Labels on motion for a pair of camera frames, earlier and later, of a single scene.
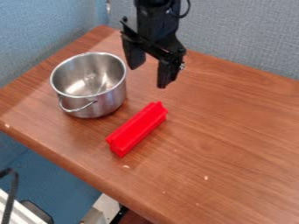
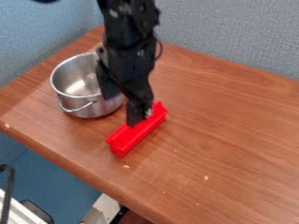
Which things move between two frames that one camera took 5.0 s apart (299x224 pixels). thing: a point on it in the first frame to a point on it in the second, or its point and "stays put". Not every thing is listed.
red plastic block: (135, 128) stays put
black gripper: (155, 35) to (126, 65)
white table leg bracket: (104, 211) stays put
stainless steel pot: (90, 80) stays put
